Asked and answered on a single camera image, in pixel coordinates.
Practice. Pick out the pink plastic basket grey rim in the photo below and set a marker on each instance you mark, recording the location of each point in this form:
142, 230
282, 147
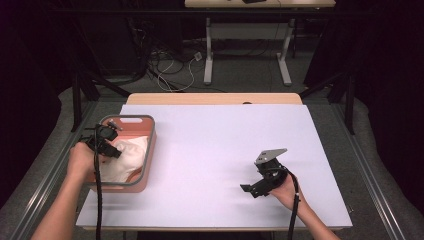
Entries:
136, 130

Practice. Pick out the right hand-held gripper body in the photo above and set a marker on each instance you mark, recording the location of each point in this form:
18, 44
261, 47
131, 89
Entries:
270, 180

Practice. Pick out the light wooden table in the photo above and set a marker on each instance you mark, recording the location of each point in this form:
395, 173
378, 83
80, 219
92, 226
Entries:
213, 98

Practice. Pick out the wooden desk white legs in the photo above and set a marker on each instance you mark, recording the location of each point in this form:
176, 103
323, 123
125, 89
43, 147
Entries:
300, 3

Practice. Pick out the grey metal floor rail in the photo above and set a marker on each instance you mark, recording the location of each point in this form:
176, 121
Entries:
53, 170
366, 173

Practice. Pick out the cream baby bodysuit brown trim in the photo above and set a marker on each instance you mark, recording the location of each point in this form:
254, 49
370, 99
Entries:
130, 160

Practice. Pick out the person's right hand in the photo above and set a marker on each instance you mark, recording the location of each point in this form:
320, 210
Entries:
288, 196

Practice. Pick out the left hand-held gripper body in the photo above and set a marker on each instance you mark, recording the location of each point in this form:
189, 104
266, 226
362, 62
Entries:
103, 140

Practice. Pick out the black metal stand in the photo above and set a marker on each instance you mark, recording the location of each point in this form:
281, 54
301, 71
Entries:
76, 100
349, 100

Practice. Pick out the black device on desk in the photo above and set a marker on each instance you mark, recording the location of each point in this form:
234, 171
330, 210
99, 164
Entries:
254, 1

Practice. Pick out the dark curtain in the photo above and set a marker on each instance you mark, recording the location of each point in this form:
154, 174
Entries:
393, 100
26, 100

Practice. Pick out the person's left hand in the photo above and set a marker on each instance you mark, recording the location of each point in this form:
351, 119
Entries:
81, 163

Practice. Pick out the white power adapter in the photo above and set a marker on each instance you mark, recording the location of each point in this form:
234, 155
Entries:
198, 56

